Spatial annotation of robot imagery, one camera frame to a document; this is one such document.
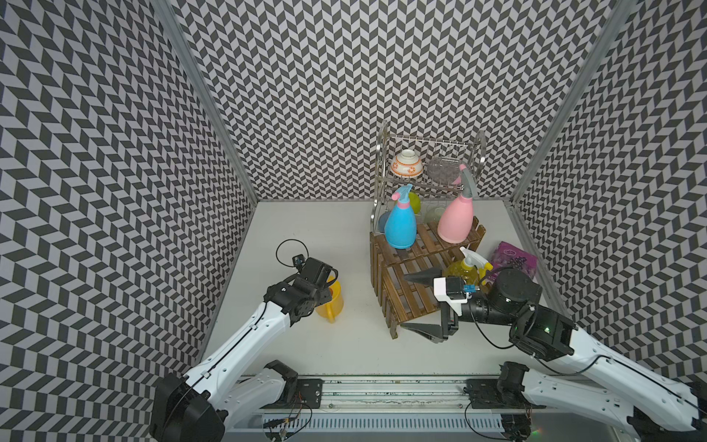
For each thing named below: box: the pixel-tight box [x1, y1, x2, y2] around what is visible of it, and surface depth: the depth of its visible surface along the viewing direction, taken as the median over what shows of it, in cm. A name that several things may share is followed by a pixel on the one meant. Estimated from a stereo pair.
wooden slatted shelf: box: [370, 216, 487, 339], surface depth 75 cm
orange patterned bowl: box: [390, 149, 424, 177], surface depth 89 cm
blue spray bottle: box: [383, 184, 418, 250], surface depth 68 cm
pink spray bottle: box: [437, 162, 478, 245], surface depth 68 cm
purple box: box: [485, 241, 539, 284], surface depth 96 cm
